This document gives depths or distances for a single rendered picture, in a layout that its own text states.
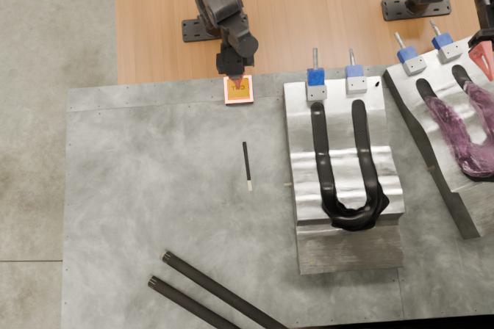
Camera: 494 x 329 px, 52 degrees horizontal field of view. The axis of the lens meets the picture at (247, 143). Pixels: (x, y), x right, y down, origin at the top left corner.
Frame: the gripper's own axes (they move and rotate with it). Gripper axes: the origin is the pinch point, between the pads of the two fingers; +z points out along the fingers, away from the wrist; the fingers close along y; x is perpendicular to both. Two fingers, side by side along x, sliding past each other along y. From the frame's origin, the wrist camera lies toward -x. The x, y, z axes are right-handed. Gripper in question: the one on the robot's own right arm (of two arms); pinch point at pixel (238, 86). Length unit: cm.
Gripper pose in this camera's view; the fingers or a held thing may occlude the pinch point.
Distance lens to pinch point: 141.9
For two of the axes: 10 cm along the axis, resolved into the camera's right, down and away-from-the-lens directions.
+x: -0.2, -6.6, 7.5
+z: 0.8, 7.4, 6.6
